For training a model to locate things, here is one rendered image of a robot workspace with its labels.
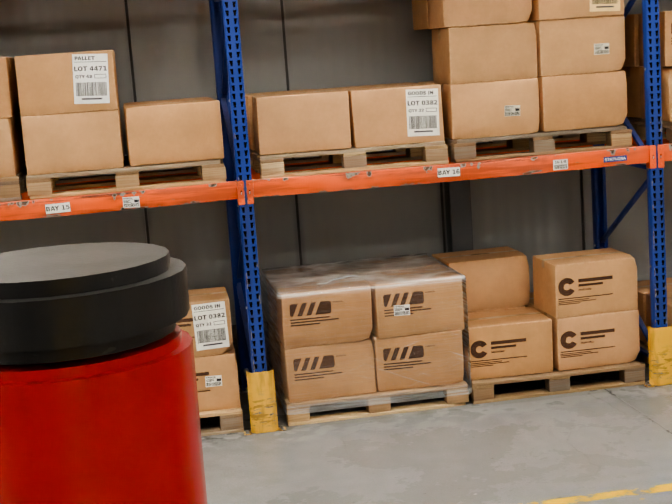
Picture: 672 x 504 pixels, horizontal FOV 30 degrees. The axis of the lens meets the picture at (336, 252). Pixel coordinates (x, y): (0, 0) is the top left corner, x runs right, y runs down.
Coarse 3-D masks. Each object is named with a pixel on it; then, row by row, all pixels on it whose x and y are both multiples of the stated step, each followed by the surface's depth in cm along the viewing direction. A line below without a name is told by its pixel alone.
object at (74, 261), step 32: (0, 256) 26; (32, 256) 25; (64, 256) 25; (96, 256) 25; (128, 256) 24; (160, 256) 24; (0, 288) 22; (32, 288) 22; (64, 288) 22; (96, 288) 23; (128, 288) 23; (160, 288) 23; (0, 320) 22; (32, 320) 22; (64, 320) 22; (96, 320) 22; (128, 320) 23; (160, 320) 23; (0, 352) 22; (32, 352) 22; (64, 352) 23; (96, 352) 23
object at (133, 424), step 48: (0, 384) 22; (48, 384) 22; (96, 384) 22; (144, 384) 23; (192, 384) 24; (0, 432) 22; (48, 432) 22; (96, 432) 23; (144, 432) 23; (192, 432) 24; (0, 480) 23; (48, 480) 23; (96, 480) 23; (144, 480) 23; (192, 480) 24
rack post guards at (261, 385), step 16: (656, 336) 832; (656, 352) 834; (272, 368) 795; (656, 368) 835; (256, 384) 789; (272, 384) 792; (656, 384) 837; (256, 400) 791; (272, 400) 792; (256, 416) 792; (272, 416) 794; (256, 432) 794
